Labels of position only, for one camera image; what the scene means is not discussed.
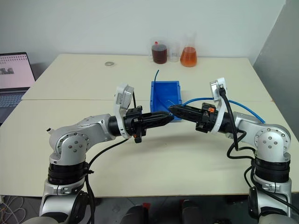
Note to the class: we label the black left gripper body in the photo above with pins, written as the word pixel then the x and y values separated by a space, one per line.
pixel 135 122

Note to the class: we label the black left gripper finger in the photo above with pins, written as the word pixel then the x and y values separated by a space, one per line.
pixel 158 123
pixel 161 115

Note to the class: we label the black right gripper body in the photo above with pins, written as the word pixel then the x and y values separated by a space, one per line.
pixel 206 119

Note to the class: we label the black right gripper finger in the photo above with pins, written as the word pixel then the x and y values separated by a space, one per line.
pixel 187 110
pixel 189 117

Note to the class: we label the small white coupler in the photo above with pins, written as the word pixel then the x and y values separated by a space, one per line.
pixel 170 113

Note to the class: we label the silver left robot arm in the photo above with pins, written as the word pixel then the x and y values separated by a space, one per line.
pixel 70 142

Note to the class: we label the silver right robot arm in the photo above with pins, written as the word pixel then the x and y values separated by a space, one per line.
pixel 271 140

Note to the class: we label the blue plastic bin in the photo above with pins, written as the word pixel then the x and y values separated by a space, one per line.
pixel 164 92

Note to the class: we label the flask with orange liquid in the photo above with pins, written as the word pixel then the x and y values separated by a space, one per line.
pixel 188 57

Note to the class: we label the empty clear beaker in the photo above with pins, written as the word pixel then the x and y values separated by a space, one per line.
pixel 174 52

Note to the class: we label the beaker with dark brown liquid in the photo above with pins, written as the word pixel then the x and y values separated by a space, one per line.
pixel 159 53

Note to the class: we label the dark rounded shape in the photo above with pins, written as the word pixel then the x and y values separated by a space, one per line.
pixel 191 211
pixel 137 213

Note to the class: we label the open grey laptop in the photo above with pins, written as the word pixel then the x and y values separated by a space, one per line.
pixel 14 74

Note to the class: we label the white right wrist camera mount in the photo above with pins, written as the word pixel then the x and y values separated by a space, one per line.
pixel 216 89

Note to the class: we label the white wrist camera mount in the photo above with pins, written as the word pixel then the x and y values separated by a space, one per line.
pixel 122 94
pixel 216 89

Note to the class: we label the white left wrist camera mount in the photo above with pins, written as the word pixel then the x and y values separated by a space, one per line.
pixel 122 94

